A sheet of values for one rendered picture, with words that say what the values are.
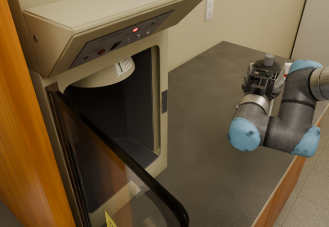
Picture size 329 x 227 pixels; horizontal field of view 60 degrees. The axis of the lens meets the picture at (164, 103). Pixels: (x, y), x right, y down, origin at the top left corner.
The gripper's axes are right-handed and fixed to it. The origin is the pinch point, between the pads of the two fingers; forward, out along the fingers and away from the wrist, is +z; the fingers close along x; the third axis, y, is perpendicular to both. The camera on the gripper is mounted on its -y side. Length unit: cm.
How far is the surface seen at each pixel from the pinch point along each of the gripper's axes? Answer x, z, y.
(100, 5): 21, -53, 36
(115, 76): 27, -43, 18
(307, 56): -27, 242, -103
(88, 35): 19, -59, 34
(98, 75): 30, -45, 19
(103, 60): 26, -47, 23
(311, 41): -26, 243, -86
